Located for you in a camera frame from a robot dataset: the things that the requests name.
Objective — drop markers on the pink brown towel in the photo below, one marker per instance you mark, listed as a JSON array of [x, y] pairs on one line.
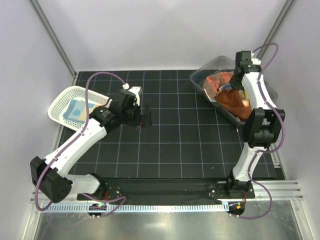
[[213, 82]]

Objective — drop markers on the left aluminium frame post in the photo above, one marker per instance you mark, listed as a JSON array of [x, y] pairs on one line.
[[52, 35]]

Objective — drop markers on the right aluminium frame post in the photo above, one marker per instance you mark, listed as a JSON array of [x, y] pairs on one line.
[[275, 28]]

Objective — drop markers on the aluminium frame post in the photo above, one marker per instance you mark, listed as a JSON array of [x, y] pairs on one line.
[[52, 35], [275, 28]]

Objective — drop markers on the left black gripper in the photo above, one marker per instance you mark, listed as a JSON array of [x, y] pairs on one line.
[[139, 120]]

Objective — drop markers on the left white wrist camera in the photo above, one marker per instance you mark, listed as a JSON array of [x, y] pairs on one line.
[[136, 90]]

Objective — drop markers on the blue polka dot towel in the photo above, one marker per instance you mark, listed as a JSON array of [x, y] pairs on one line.
[[76, 111]]

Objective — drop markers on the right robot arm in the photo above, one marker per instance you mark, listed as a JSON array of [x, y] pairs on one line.
[[261, 129]]

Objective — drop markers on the yellow blue patterned towel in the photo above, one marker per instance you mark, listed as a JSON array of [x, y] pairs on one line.
[[242, 94]]

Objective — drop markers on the clear plastic storage bin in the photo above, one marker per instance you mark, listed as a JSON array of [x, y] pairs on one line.
[[259, 93]]

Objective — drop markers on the white slotted cable duct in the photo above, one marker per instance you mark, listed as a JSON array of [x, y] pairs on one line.
[[95, 207]]

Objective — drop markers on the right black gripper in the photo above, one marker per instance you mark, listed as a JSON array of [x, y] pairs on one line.
[[234, 83]]

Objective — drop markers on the white perforated plastic basket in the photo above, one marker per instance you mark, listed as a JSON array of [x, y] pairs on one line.
[[60, 104]]

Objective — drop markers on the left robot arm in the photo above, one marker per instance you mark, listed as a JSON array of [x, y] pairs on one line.
[[50, 175]]

